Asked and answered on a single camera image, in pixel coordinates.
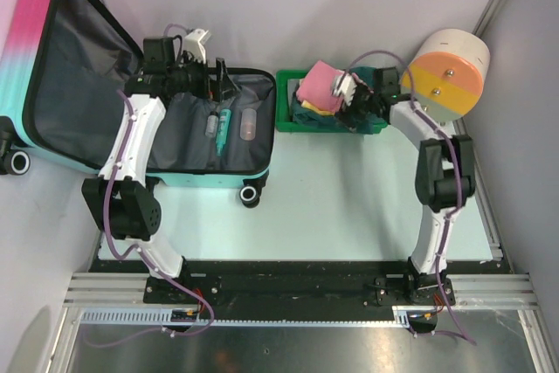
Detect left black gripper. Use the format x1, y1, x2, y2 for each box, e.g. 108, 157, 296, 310
167, 50, 239, 103

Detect dark green shorts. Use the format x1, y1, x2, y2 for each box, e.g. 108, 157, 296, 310
290, 66, 387, 135

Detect small clear black-capped bottle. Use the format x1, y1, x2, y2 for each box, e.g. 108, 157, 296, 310
205, 111, 219, 138

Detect clear plastic bottle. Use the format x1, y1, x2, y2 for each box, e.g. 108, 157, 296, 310
239, 107, 258, 142

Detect pink cloth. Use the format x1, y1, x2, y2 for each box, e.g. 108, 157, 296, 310
296, 60, 342, 114

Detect yellow towel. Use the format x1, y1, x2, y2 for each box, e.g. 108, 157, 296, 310
300, 100, 335, 116

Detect green plastic tray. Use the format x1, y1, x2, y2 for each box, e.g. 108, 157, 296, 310
274, 68, 390, 134

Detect white cylinder with orange-yellow face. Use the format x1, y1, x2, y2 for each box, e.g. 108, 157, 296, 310
400, 29, 490, 123

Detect pink and teal kids suitcase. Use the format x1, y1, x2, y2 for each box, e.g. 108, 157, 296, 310
1, 0, 276, 207

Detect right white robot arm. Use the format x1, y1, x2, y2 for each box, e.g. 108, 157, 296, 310
335, 68, 476, 305

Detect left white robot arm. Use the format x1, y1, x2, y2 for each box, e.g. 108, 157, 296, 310
82, 29, 238, 303

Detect teal tube bottle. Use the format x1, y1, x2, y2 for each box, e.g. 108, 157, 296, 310
216, 108, 232, 156

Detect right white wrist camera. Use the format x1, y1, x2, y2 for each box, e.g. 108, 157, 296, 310
331, 72, 357, 107

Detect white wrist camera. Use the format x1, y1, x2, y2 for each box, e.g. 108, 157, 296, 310
183, 28, 211, 64
331, 72, 357, 107

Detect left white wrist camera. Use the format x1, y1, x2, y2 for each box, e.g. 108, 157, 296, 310
183, 28, 211, 64

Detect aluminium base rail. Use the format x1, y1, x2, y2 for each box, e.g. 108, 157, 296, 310
63, 260, 538, 330

